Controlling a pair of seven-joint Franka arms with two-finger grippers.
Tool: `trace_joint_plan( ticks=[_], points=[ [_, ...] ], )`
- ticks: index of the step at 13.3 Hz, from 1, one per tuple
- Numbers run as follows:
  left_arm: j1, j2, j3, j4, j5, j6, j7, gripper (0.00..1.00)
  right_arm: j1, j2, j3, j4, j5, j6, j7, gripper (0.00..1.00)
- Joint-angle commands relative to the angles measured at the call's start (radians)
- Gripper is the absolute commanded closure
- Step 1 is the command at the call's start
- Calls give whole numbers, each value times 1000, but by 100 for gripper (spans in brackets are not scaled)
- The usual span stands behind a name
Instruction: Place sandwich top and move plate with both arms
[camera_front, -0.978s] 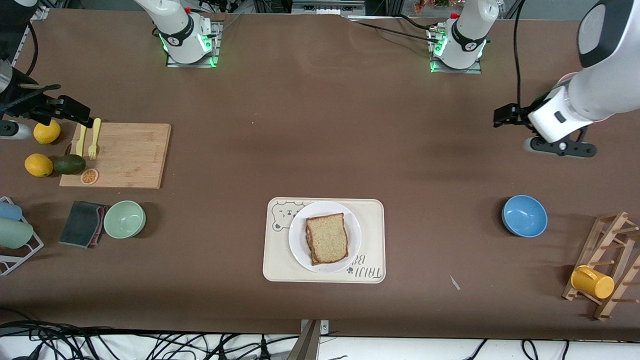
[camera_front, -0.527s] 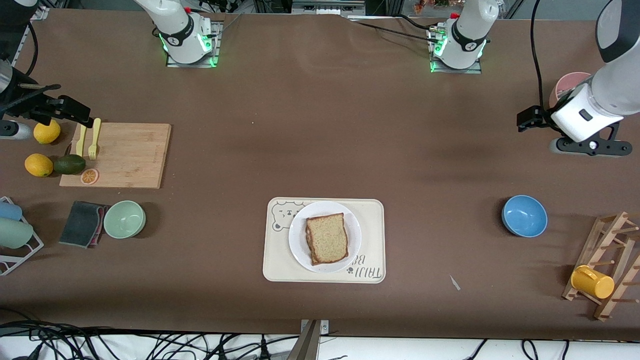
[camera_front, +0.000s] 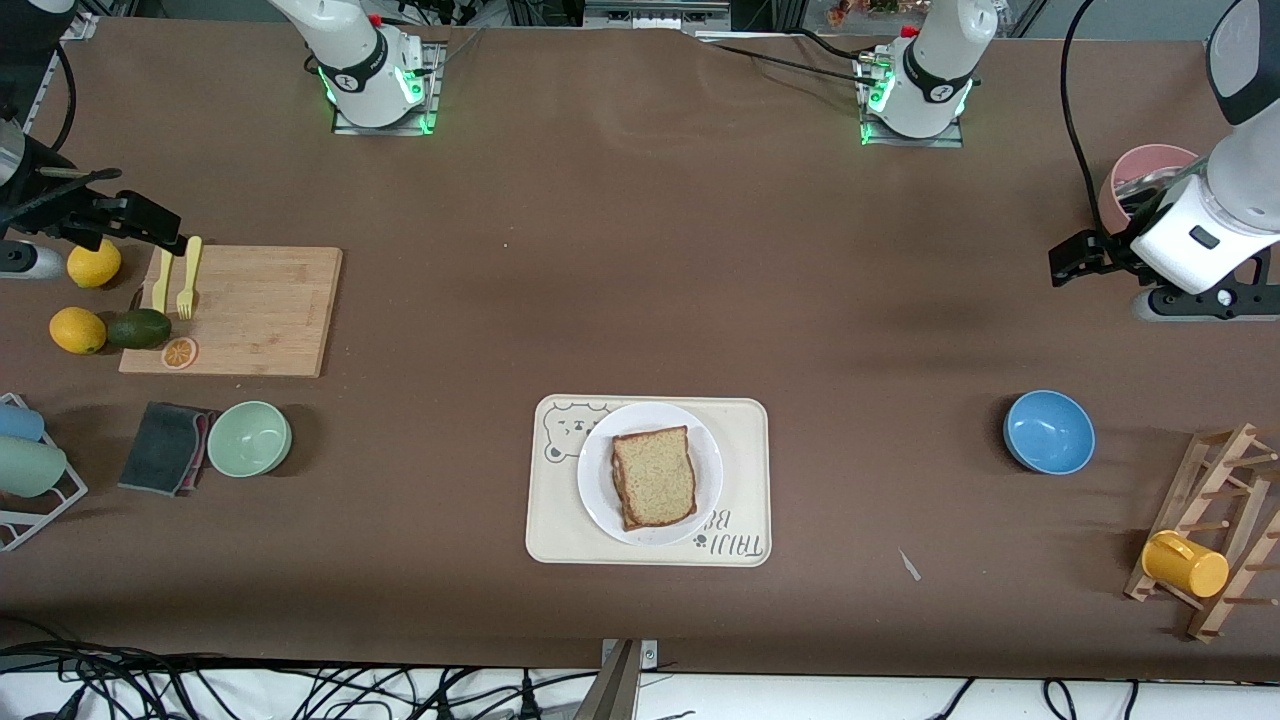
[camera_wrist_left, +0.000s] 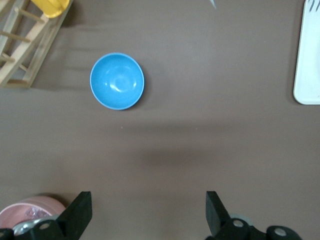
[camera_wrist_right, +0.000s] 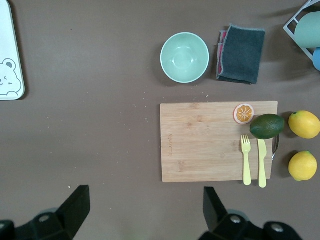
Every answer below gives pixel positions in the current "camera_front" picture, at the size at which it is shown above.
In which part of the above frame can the pale green cup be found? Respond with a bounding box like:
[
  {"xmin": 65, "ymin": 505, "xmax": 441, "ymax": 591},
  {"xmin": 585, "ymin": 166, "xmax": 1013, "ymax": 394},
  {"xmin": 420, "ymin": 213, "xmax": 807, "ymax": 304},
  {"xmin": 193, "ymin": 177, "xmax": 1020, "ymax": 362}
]
[{"xmin": 0, "ymin": 436, "xmax": 68, "ymax": 499}]

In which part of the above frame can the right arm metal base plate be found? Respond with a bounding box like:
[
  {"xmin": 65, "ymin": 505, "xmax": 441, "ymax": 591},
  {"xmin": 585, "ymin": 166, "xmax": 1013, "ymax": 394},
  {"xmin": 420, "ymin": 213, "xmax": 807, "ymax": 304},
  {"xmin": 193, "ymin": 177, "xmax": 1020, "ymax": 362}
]
[{"xmin": 332, "ymin": 40, "xmax": 443, "ymax": 136}]

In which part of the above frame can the white wire rack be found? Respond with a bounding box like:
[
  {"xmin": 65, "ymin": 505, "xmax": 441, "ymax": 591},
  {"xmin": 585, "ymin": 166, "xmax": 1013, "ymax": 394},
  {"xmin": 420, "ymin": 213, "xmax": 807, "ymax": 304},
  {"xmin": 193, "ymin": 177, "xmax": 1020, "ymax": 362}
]
[{"xmin": 0, "ymin": 392, "xmax": 89, "ymax": 553}]

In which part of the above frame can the metal clamp bracket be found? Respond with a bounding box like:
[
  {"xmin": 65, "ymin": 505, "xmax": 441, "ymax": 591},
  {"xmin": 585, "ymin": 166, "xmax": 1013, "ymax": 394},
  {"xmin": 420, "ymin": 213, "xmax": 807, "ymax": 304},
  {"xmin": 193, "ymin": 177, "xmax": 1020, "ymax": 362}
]
[{"xmin": 572, "ymin": 638, "xmax": 660, "ymax": 720}]

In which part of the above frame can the plain bread slice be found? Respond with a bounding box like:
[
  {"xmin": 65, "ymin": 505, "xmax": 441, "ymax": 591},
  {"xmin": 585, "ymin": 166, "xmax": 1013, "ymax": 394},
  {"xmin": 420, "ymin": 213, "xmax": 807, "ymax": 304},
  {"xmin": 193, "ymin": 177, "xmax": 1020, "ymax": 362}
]
[{"xmin": 612, "ymin": 426, "xmax": 699, "ymax": 529}]

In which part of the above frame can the wooden cup rack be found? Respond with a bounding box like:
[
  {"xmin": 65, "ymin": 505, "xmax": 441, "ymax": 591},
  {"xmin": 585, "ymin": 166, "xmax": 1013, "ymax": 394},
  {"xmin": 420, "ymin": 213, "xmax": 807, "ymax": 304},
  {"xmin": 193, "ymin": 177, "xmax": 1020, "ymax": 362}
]
[{"xmin": 1123, "ymin": 422, "xmax": 1280, "ymax": 643}]

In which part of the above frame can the black floor cable bundle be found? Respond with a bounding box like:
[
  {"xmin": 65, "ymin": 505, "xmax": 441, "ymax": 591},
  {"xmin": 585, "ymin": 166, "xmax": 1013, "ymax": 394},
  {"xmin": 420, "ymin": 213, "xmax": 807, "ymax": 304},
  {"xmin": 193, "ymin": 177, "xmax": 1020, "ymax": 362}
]
[{"xmin": 0, "ymin": 640, "xmax": 601, "ymax": 720}]

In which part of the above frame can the grey and pink folded cloth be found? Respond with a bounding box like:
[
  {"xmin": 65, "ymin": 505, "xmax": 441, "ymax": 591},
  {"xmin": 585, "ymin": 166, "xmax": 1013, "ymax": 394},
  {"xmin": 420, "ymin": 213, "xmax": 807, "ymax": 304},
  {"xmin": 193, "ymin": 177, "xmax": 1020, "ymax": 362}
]
[{"xmin": 117, "ymin": 401, "xmax": 219, "ymax": 498}]

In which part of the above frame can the metal spoon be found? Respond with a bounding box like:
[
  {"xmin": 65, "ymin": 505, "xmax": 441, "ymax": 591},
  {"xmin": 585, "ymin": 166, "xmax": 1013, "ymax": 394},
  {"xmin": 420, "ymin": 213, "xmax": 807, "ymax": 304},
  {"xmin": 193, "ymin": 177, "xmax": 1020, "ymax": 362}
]
[{"xmin": 1115, "ymin": 168, "xmax": 1193, "ymax": 217}]

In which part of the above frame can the pink bowl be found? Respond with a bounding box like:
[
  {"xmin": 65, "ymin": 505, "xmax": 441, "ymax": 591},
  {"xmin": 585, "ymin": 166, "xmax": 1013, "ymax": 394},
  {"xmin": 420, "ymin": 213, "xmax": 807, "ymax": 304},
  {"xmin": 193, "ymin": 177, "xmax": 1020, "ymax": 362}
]
[{"xmin": 1098, "ymin": 144, "xmax": 1203, "ymax": 237}]

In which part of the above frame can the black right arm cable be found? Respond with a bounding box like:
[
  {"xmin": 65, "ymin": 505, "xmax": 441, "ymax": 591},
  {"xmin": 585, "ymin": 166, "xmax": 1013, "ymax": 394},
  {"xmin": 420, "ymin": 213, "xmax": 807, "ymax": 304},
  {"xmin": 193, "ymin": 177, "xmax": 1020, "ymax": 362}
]
[{"xmin": 0, "ymin": 45, "xmax": 123, "ymax": 216}]

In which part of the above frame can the round white plate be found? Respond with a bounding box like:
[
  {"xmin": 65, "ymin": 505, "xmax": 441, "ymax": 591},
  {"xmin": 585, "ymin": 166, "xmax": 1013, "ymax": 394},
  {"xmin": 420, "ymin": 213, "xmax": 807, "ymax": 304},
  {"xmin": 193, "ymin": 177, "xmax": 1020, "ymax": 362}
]
[{"xmin": 577, "ymin": 402, "xmax": 724, "ymax": 547}]

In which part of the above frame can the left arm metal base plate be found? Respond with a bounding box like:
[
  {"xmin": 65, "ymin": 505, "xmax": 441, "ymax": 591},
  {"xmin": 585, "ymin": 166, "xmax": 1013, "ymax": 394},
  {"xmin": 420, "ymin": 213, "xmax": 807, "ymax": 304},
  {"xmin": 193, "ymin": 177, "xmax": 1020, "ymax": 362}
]
[{"xmin": 856, "ymin": 50, "xmax": 966, "ymax": 149}]

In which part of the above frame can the light green bowl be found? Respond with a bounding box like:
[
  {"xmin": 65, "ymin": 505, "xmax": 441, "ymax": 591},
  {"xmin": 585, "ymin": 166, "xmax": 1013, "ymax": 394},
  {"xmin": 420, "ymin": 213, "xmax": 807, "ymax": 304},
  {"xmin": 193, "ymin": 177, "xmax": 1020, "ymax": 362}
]
[{"xmin": 206, "ymin": 400, "xmax": 293, "ymax": 479}]

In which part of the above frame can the blue bowl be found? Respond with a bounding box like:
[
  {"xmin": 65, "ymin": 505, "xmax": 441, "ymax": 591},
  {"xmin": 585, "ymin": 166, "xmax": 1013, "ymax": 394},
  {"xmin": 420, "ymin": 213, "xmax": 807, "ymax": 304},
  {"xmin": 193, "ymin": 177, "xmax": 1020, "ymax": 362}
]
[{"xmin": 1003, "ymin": 389, "xmax": 1097, "ymax": 476}]

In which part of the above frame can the yellow lemon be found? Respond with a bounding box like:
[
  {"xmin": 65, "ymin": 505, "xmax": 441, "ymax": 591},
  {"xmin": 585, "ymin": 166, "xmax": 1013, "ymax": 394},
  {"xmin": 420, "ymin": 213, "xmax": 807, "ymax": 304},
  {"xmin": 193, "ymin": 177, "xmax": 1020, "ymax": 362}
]
[
  {"xmin": 49, "ymin": 307, "xmax": 108, "ymax": 356},
  {"xmin": 67, "ymin": 240, "xmax": 122, "ymax": 289}
]

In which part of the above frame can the light blue cup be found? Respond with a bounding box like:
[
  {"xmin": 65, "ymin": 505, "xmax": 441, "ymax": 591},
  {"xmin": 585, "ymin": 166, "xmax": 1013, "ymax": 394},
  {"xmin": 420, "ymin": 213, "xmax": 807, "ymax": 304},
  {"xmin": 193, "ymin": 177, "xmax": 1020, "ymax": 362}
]
[{"xmin": 0, "ymin": 402, "xmax": 47, "ymax": 443}]

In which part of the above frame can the wooden cutting board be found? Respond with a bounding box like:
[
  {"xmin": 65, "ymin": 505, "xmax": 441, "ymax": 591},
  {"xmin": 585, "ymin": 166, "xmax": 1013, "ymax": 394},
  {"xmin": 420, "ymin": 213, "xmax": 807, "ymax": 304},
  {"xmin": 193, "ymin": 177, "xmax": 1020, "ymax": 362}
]
[{"xmin": 118, "ymin": 245, "xmax": 344, "ymax": 379}]

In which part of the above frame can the black cable on table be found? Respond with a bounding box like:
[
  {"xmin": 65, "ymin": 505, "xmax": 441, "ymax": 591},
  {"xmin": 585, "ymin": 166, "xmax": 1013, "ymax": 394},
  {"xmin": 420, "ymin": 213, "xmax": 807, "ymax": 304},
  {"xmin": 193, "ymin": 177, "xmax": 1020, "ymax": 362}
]
[{"xmin": 686, "ymin": 28, "xmax": 886, "ymax": 91}]

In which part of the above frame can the yellow plastic fork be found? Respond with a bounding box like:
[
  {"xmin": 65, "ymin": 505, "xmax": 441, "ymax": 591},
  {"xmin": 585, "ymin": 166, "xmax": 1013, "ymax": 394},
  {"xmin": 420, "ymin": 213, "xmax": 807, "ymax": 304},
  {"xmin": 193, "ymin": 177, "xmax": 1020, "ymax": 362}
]
[{"xmin": 177, "ymin": 236, "xmax": 203, "ymax": 321}]

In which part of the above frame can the dark green avocado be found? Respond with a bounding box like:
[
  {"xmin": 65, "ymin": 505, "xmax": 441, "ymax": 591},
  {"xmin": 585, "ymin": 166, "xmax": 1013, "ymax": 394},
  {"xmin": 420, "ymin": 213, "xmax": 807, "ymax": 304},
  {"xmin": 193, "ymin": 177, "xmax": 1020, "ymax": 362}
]
[{"xmin": 107, "ymin": 308, "xmax": 173, "ymax": 351}]

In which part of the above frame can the beige bear print tray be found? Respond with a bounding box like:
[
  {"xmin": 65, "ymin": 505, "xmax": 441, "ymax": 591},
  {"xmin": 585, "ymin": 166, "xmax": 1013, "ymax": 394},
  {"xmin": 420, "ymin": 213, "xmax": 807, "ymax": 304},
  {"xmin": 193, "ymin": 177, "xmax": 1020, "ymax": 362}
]
[{"xmin": 526, "ymin": 395, "xmax": 772, "ymax": 568}]

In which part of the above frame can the yellow cup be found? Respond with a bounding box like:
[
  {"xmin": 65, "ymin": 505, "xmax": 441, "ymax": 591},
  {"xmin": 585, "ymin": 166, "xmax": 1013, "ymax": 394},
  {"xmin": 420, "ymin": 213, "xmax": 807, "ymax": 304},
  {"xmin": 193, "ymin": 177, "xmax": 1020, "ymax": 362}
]
[{"xmin": 1141, "ymin": 530, "xmax": 1231, "ymax": 599}]

